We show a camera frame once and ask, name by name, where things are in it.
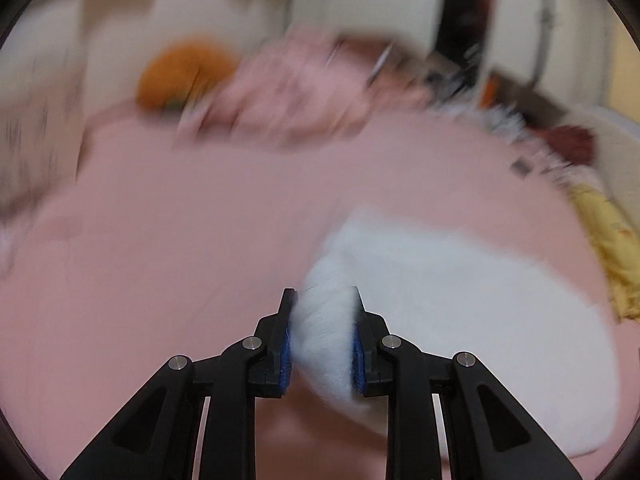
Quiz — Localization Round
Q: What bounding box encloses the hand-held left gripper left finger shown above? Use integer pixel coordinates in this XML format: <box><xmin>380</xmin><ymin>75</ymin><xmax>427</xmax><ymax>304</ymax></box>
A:
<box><xmin>60</xmin><ymin>288</ymin><xmax>300</xmax><ymax>480</ymax></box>

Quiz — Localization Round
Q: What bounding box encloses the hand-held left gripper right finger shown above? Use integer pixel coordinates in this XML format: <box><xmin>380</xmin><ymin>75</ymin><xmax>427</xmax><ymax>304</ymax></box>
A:
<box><xmin>350</xmin><ymin>287</ymin><xmax>583</xmax><ymax>480</ymax></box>

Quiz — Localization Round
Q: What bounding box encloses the white fleece garment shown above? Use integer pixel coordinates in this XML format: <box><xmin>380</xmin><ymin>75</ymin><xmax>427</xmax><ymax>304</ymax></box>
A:
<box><xmin>292</xmin><ymin>207</ymin><xmax>621</xmax><ymax>461</ymax></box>

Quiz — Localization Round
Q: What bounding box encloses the pink comforter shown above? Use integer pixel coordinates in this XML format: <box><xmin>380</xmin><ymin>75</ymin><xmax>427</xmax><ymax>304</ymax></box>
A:
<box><xmin>175</xmin><ymin>27</ymin><xmax>436</xmax><ymax>146</ymax></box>

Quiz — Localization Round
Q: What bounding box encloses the yellow cloth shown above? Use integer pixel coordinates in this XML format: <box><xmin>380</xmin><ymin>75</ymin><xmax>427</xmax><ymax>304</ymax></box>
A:
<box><xmin>570</xmin><ymin>185</ymin><xmax>640</xmax><ymax>323</ymax></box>

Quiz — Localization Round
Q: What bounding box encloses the orange pumpkin pillow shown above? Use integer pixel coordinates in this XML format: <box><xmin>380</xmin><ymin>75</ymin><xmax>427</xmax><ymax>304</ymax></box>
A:
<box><xmin>136</xmin><ymin>42</ymin><xmax>236</xmax><ymax>113</ymax></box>

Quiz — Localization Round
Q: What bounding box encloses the dark red cloth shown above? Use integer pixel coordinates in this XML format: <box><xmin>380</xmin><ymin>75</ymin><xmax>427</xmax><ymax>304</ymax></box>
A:
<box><xmin>542</xmin><ymin>125</ymin><xmax>596</xmax><ymax>166</ymax></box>

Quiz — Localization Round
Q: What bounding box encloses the printed cardboard box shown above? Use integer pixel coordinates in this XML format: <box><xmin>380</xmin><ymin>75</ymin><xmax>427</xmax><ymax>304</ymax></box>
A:
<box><xmin>0</xmin><ymin>85</ymin><xmax>86</xmax><ymax>211</ymax></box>

